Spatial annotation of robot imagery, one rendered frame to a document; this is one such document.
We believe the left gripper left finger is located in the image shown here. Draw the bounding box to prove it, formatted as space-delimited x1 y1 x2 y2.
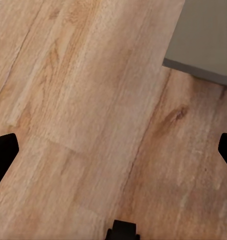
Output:
0 133 19 182

